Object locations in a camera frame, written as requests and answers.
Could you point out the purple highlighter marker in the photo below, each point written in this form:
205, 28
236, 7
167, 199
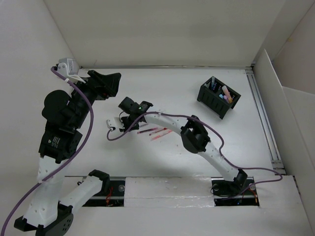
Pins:
225, 90

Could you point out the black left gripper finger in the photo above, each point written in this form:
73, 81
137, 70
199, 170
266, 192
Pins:
98, 76
113, 84

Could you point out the pink clear gel pen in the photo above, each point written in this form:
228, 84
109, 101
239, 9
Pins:
161, 135

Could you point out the aluminium rail right edge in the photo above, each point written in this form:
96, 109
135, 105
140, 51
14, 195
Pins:
275, 157

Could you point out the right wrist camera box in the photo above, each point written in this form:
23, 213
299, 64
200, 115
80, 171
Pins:
114, 122

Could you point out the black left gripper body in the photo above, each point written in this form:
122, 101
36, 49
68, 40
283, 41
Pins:
93, 92

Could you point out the blue clear gel pen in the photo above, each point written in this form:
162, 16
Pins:
213, 82

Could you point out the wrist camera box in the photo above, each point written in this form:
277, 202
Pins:
69, 68
114, 122

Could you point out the red capped gel pen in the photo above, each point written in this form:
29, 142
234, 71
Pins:
158, 131

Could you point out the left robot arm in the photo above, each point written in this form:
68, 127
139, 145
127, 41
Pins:
48, 213

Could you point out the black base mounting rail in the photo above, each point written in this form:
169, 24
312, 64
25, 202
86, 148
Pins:
172, 192

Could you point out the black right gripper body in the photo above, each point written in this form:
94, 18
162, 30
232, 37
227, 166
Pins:
127, 121

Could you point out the black slotted pen holder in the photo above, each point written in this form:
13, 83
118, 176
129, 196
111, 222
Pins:
211, 98

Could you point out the orange yellow highlighter marker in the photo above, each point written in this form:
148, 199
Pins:
230, 97

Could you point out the dark red clear pen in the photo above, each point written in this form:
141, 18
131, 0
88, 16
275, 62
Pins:
147, 130

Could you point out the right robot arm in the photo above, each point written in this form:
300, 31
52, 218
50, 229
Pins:
194, 136

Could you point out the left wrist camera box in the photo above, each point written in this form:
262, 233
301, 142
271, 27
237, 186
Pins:
69, 68

